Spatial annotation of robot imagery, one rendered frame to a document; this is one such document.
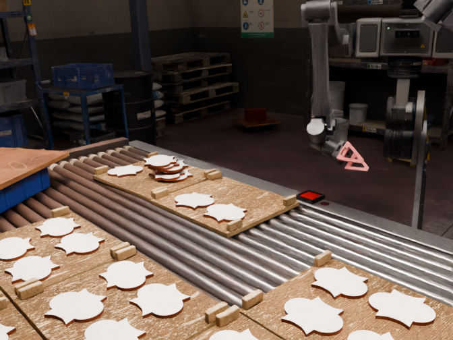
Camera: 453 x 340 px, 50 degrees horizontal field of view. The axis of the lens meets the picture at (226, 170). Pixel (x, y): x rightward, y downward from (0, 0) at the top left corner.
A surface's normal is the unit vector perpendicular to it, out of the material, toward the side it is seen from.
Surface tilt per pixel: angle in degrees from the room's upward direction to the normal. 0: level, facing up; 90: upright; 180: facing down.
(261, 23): 90
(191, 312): 0
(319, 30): 97
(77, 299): 0
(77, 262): 0
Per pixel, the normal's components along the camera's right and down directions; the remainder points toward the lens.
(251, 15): -0.65, 0.26
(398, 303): -0.04, -0.94
